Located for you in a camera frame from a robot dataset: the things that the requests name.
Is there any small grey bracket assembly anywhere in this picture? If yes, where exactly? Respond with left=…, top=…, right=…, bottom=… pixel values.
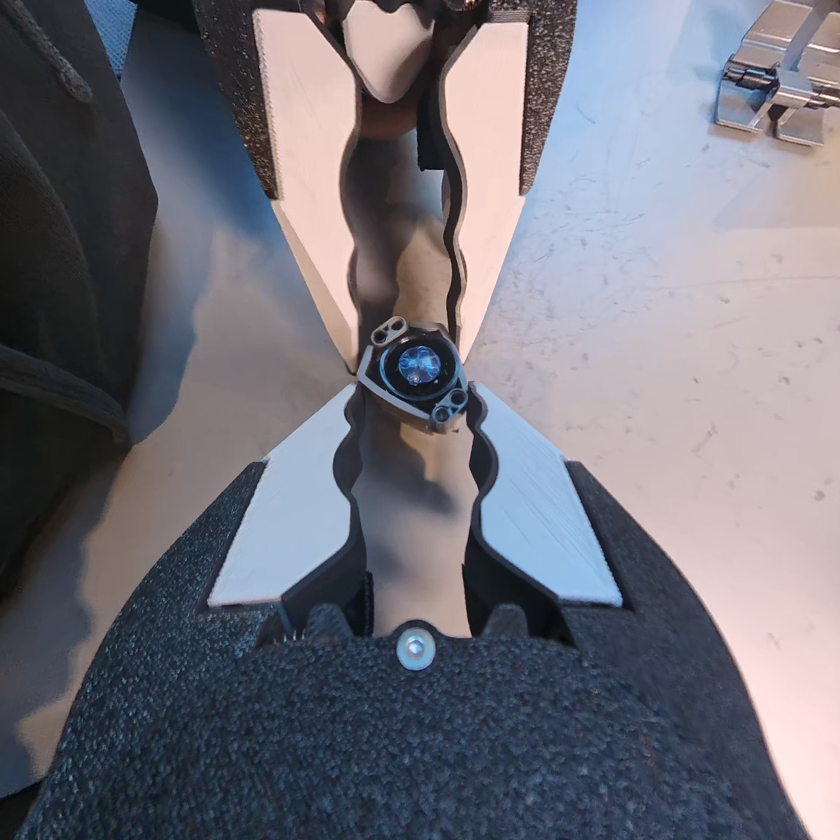
left=714, top=0, right=840, bottom=147

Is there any grey office chair seat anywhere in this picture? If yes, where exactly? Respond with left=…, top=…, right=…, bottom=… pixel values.
left=85, top=0, right=135, bottom=73

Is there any grey angled toy frame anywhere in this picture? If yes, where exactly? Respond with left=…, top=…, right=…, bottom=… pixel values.
left=356, top=317, right=472, bottom=435

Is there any grey desk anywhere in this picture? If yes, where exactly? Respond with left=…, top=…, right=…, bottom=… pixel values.
left=0, top=0, right=840, bottom=840

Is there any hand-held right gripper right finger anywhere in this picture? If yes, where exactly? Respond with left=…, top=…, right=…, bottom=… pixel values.
left=466, top=382, right=623, bottom=606

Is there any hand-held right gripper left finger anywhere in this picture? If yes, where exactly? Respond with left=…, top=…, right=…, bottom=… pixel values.
left=207, top=382, right=365, bottom=608

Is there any grey toy joint assembly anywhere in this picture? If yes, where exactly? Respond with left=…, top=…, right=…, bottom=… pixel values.
left=377, top=331, right=460, bottom=435

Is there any person's left hand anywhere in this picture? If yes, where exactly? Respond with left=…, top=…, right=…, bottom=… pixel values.
left=360, top=92, right=421, bottom=142

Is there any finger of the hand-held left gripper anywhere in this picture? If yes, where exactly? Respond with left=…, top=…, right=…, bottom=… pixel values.
left=436, top=23, right=531, bottom=363
left=252, top=8, right=363, bottom=375

